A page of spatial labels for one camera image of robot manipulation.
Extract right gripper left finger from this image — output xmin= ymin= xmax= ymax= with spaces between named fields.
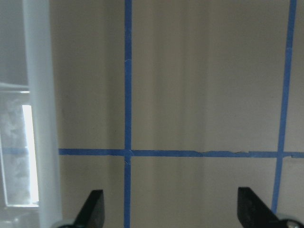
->
xmin=74 ymin=190 xmax=105 ymax=228

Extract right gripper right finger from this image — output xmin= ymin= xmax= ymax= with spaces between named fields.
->
xmin=237 ymin=187 xmax=280 ymax=228

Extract clear plastic storage box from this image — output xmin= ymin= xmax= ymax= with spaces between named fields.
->
xmin=0 ymin=0 xmax=62 ymax=228

